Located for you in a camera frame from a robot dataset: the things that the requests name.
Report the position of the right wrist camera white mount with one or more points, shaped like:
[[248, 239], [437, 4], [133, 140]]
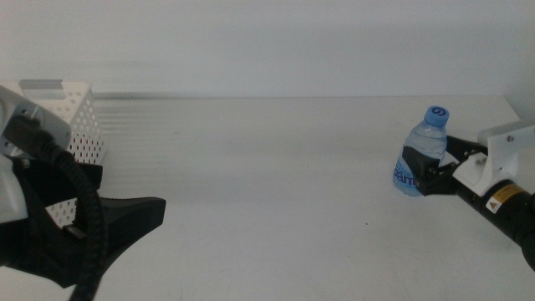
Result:
[[501, 154]]

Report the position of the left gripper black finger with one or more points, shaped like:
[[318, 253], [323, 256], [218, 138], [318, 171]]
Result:
[[46, 184], [134, 219]]

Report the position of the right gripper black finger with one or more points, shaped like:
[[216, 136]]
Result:
[[418, 165], [462, 149]]

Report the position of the white perforated plastic basket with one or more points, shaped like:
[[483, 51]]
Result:
[[79, 113]]

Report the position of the clear water bottle blue cap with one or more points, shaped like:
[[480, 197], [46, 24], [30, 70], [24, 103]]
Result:
[[426, 134]]

